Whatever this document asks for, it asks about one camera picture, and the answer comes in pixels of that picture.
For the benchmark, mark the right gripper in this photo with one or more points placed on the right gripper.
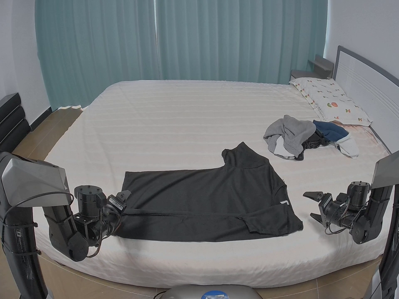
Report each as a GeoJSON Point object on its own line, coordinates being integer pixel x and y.
{"type": "Point", "coordinates": [333, 212]}

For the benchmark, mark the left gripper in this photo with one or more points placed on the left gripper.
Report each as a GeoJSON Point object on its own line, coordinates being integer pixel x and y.
{"type": "Point", "coordinates": [113, 212]}

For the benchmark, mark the black T-shirt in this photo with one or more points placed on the black T-shirt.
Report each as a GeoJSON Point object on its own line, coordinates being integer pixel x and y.
{"type": "Point", "coordinates": [202, 204]}

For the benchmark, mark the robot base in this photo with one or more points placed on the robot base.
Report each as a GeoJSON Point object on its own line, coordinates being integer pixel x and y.
{"type": "Point", "coordinates": [187, 293]}

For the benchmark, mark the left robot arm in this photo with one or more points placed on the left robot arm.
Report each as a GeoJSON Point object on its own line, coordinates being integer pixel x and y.
{"type": "Point", "coordinates": [34, 182]}

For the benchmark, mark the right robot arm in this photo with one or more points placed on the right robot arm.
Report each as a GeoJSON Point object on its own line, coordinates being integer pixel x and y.
{"type": "Point", "coordinates": [382, 204]}

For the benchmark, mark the pile of clothes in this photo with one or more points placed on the pile of clothes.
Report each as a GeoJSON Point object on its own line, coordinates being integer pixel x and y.
{"type": "Point", "coordinates": [296, 129]}

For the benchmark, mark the bed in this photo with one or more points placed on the bed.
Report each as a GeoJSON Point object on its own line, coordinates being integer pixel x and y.
{"type": "Point", "coordinates": [187, 120]}

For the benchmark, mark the white printed pillow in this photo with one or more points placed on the white printed pillow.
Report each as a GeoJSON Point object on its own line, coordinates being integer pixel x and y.
{"type": "Point", "coordinates": [330, 98]}

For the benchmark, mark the black chest of drawers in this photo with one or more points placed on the black chest of drawers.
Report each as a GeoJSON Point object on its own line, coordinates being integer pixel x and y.
{"type": "Point", "coordinates": [12, 120]}

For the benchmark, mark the grey bedside table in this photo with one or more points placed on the grey bedside table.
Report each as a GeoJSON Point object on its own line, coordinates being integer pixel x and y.
{"type": "Point", "coordinates": [300, 73]}

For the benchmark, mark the blue-green curtain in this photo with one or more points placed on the blue-green curtain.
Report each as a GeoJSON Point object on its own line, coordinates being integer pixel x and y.
{"type": "Point", "coordinates": [243, 26]}
{"type": "Point", "coordinates": [93, 42]}

